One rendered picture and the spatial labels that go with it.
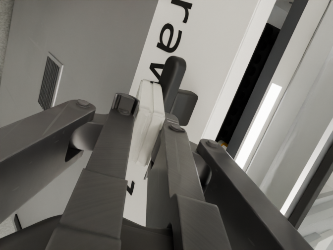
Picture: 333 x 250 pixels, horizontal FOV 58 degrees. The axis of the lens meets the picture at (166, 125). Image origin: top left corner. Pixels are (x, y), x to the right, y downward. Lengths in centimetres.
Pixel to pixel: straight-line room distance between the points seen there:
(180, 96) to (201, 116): 3
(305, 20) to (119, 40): 27
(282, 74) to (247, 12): 6
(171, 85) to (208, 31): 6
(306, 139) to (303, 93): 3
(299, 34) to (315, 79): 4
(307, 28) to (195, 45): 8
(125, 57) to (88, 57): 11
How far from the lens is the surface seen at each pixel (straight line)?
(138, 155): 16
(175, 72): 21
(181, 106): 23
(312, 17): 26
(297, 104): 25
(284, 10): 41
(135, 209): 30
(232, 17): 23
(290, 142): 26
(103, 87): 46
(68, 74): 59
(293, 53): 26
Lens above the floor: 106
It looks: 43 degrees down
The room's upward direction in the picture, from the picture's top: 128 degrees clockwise
